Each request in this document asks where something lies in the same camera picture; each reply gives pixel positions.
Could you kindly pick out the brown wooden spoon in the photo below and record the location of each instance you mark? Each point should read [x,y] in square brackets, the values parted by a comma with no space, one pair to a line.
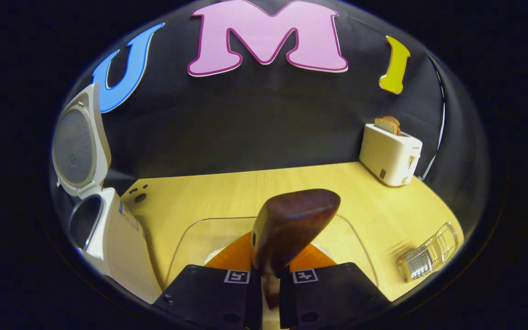
[296,220]

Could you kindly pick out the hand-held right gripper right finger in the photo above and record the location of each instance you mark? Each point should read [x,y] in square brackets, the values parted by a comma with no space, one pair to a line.
[332,298]

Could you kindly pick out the white toaster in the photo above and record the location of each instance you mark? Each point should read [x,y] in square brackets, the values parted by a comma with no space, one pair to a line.
[390,158]

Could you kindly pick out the clear plastic container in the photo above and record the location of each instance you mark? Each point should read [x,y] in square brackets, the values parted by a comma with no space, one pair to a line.
[200,233]

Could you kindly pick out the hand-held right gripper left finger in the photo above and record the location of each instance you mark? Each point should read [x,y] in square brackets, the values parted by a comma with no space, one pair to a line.
[209,300]

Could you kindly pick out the black backdrop cloth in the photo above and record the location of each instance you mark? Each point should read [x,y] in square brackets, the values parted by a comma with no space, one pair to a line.
[245,128]

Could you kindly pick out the white rice cooker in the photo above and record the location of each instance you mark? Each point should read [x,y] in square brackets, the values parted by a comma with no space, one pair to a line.
[117,247]

